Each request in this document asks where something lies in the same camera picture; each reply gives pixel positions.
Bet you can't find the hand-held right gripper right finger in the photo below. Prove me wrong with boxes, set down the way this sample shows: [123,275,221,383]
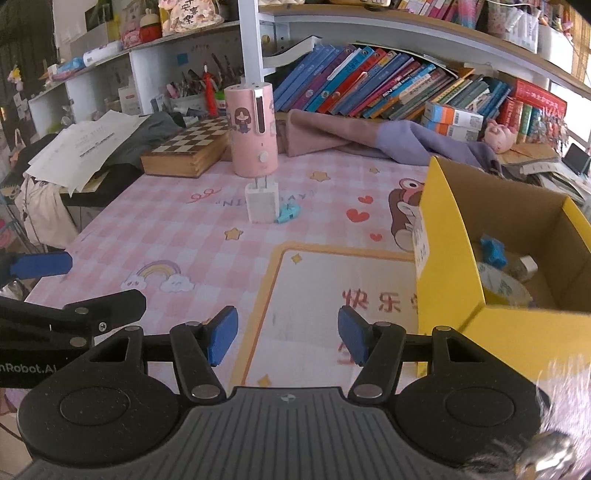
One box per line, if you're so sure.
[337,305,507,407]

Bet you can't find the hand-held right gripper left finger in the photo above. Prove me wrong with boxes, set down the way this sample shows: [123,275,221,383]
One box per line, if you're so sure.
[85,305,240,407]

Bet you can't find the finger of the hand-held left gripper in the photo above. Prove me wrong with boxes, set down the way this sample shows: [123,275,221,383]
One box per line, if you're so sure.
[0,251,74,282]
[0,289,147,348]

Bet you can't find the white pronged charger plug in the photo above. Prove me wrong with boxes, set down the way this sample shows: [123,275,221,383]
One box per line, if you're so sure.
[244,175,281,225]

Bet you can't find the blue plastic piece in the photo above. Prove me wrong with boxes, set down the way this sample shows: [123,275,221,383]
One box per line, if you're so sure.
[274,202,302,226]
[479,234,509,269]

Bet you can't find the yellow tape roll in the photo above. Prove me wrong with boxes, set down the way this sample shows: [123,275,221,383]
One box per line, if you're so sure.
[475,260,534,306]

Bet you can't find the yellow cardboard box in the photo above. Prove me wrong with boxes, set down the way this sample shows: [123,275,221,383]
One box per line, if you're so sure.
[412,155,591,384]

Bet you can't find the cream cloth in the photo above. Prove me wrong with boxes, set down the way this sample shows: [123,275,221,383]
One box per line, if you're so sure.
[13,175,79,250]

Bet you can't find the pink checked tablecloth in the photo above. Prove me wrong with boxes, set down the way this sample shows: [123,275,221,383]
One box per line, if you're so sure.
[27,147,463,407]

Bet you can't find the white paper sheets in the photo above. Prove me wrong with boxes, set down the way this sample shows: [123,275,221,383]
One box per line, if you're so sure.
[25,110,153,197]

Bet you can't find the dark grey cloth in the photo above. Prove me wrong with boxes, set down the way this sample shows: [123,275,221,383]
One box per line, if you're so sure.
[103,110,188,167]

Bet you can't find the wooden chessboard box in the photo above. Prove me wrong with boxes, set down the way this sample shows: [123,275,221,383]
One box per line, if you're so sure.
[139,116,230,180]

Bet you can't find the blue tissue pack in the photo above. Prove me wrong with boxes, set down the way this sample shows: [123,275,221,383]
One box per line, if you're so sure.
[50,57,86,82]

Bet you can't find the pink cylindrical humidifier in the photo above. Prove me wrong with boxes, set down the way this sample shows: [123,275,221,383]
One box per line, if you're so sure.
[223,80,280,178]

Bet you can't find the pink cloth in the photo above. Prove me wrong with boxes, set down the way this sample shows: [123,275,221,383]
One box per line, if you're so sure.
[276,109,398,160]

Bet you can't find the purple cloth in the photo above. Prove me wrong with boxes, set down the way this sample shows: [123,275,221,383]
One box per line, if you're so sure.
[373,119,504,174]

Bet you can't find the white tissue pack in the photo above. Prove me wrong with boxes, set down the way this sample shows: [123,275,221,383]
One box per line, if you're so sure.
[82,40,123,66]

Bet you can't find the pen holder with pens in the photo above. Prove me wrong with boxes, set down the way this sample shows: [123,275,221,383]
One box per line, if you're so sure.
[163,52,246,116]

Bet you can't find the pink pig toy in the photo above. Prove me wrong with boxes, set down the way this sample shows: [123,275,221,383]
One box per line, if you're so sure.
[482,119,520,153]

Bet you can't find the pile of books and papers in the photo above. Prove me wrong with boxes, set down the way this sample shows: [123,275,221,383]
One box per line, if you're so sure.
[498,140,591,209]

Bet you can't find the row of leaning books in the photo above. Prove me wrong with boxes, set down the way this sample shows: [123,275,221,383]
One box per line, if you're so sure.
[272,42,513,123]

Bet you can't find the pink red jar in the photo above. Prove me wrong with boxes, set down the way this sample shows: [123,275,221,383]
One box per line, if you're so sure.
[136,8,164,40]

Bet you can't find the red standing dictionary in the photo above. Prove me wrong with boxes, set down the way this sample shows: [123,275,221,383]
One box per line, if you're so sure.
[496,96,525,135]

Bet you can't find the white shelf unit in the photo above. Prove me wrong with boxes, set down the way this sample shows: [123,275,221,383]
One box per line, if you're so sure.
[27,0,591,135]

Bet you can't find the pink doll decoration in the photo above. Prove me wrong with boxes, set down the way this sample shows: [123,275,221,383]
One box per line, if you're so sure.
[158,0,225,34]

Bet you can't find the colourful plastic sticks bundle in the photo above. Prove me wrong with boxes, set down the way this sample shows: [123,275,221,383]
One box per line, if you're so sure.
[537,103,571,144]

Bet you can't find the red thick dictionary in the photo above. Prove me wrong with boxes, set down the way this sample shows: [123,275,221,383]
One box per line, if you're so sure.
[510,77,568,110]

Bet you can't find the row of shelf books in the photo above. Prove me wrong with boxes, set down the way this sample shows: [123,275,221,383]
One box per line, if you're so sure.
[396,0,488,24]

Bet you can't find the bundle of white tubes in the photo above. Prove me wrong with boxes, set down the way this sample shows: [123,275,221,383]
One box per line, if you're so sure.
[486,0,539,52]

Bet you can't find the white storage box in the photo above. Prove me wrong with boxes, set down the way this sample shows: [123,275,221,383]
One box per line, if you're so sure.
[535,23,576,64]

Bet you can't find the bamboo blind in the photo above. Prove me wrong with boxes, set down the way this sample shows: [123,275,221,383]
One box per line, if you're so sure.
[570,18,591,79]

